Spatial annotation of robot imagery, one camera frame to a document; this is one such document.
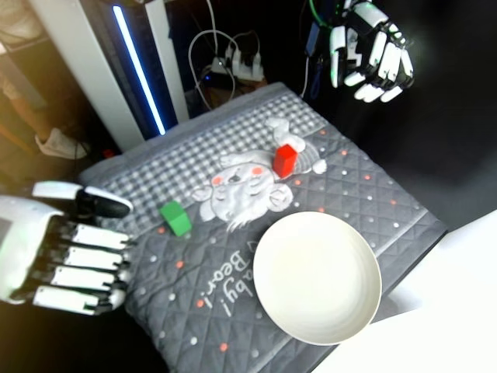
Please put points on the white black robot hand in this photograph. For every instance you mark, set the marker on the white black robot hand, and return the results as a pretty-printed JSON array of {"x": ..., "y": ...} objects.
[
  {"x": 384, "y": 54},
  {"x": 27, "y": 233}
]

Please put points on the white shoe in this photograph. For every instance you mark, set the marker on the white shoe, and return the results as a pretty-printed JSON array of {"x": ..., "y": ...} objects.
[{"x": 58, "y": 144}]

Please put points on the round white plate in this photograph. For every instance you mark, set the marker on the round white plate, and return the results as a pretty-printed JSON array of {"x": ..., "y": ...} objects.
[{"x": 316, "y": 277}]

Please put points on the white flat panel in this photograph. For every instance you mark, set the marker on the white flat panel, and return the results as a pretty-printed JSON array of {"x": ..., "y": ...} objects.
[{"x": 438, "y": 311}]

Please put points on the green block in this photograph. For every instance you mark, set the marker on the green block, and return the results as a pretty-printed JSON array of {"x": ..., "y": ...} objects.
[{"x": 176, "y": 219}]

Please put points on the white column with blue light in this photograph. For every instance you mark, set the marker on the white column with blue light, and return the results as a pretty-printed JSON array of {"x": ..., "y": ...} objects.
[{"x": 93, "y": 66}]

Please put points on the red block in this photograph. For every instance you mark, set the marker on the red block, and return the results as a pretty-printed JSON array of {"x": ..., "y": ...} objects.
[{"x": 284, "y": 161}]

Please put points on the white power strip with plugs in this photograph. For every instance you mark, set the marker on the white power strip with plugs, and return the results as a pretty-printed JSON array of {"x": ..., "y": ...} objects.
[{"x": 240, "y": 66}]

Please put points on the grey quilt with bear print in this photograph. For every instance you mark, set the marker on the grey quilt with bear print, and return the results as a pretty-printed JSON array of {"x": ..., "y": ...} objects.
[{"x": 202, "y": 295}]

